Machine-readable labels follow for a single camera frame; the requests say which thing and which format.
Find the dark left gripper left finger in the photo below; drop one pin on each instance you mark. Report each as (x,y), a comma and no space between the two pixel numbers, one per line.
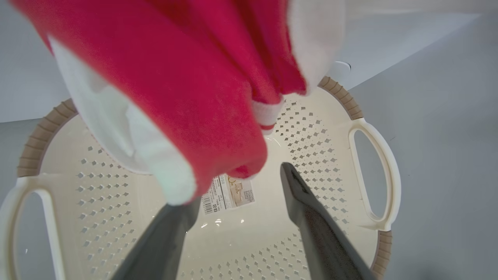
(155,249)

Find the basket product label sticker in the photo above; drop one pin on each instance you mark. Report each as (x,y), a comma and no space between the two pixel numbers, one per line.
(229,194)

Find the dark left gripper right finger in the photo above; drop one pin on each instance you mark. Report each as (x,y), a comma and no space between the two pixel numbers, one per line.
(323,233)

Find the red and white garment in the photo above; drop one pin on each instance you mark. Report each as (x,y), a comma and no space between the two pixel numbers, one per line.
(186,97)

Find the cream perforated laundry basket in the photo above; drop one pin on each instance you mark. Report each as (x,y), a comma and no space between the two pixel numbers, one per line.
(249,241)

